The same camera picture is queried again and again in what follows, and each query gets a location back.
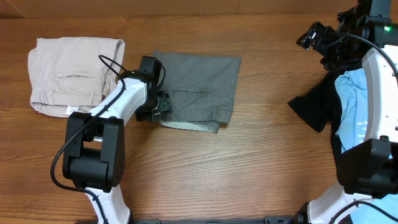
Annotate grey shorts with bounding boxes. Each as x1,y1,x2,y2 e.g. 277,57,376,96
154,50,241,133

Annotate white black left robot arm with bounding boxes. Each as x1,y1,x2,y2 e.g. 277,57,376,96
52,67,171,223

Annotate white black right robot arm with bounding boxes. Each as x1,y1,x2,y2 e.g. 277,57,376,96
294,16,397,223

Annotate light blue t-shirt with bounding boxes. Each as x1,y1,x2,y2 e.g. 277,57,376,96
335,68,395,224

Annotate black t-shirt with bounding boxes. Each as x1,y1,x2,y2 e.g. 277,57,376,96
287,62,364,169

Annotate folded beige shorts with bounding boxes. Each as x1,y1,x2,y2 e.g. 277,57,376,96
28,37,125,118

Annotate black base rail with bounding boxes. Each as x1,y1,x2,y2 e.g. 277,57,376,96
127,213,309,224

